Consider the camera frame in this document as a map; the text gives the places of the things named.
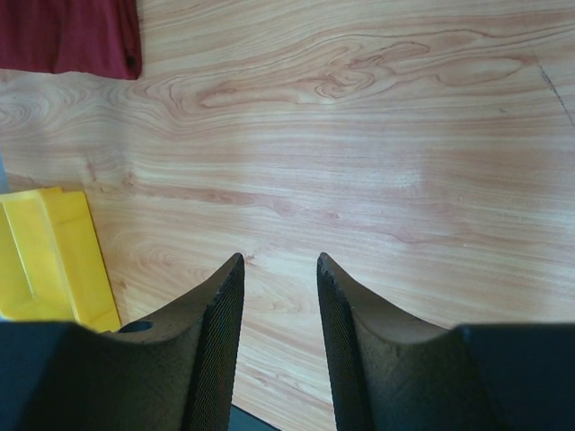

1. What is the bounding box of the dark red t-shirt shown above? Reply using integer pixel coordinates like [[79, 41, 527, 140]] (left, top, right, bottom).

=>
[[1, 0, 143, 80]]

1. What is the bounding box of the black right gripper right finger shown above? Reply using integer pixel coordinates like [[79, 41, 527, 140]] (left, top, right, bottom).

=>
[[316, 254, 574, 430]]

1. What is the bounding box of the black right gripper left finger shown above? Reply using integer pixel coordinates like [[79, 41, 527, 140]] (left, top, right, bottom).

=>
[[1, 253, 244, 430]]

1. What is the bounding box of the yellow plastic bin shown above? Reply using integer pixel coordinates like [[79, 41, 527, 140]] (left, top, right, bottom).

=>
[[1, 188, 120, 332]]

